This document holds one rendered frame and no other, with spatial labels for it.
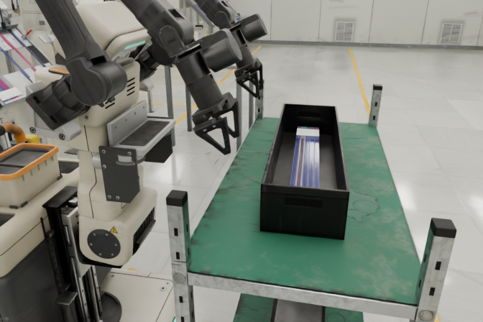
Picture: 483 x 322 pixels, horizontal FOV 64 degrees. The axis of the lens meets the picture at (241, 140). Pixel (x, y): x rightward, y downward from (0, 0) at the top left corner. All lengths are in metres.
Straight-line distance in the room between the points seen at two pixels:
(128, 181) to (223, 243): 0.37
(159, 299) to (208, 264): 0.94
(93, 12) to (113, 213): 0.54
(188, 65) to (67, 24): 0.26
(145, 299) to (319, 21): 9.01
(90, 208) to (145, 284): 0.65
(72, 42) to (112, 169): 0.36
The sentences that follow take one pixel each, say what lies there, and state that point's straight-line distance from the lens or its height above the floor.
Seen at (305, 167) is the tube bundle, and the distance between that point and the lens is 1.01.
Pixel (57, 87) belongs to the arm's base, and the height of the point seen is 1.23.
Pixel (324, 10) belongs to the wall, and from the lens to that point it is 10.09.
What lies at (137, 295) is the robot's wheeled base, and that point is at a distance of 1.72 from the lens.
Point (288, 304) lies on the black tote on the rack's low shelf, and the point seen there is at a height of 0.36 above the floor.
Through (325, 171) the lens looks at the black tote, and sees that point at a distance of 1.07.
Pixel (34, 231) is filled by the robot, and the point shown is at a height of 0.75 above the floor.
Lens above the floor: 1.43
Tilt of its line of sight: 22 degrees down
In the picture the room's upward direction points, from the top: straight up
